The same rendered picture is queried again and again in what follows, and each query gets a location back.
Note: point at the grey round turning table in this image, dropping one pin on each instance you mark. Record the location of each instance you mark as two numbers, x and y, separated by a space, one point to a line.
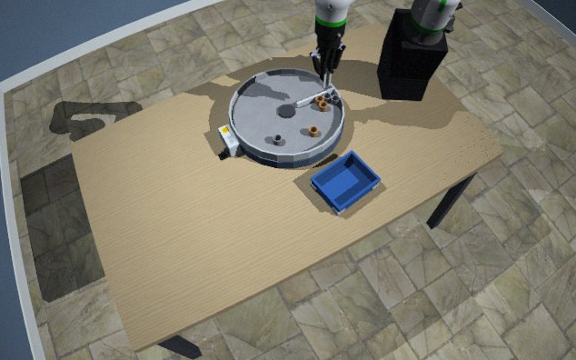
254 114

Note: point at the blue open tray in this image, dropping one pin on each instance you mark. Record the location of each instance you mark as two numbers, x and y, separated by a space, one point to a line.
344 180

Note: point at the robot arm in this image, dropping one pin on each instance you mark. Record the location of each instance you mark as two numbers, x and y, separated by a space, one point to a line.
424 25

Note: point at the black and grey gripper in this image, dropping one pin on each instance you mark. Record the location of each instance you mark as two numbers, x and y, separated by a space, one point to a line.
328 60

